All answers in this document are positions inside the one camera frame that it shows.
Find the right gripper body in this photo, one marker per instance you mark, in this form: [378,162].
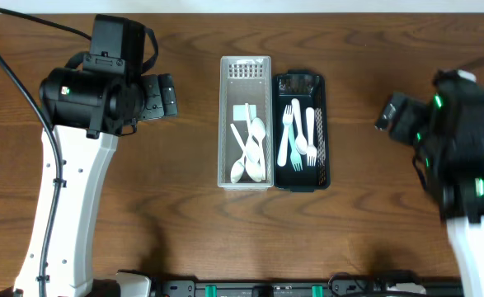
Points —
[391,117]

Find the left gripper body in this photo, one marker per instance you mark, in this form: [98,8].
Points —
[159,96]

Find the white fork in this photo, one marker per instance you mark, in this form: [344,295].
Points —
[287,120]
[311,149]

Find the white spoon bowl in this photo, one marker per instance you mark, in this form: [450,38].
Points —
[238,169]
[251,145]

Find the white spoon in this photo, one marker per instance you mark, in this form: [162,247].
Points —
[252,169]
[300,140]

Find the pale green fork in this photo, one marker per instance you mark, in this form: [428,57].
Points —
[295,157]

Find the white spoon crossing diagonal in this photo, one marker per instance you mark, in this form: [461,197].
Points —
[258,130]

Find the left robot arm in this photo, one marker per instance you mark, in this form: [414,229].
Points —
[88,111]

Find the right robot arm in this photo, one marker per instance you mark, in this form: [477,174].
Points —
[447,136]

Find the white label in basket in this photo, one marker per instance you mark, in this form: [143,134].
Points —
[239,112]

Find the clear plastic basket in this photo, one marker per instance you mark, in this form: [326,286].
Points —
[244,79]

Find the black plastic basket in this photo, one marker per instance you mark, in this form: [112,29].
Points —
[310,89]

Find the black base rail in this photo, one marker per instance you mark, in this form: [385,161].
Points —
[392,283]

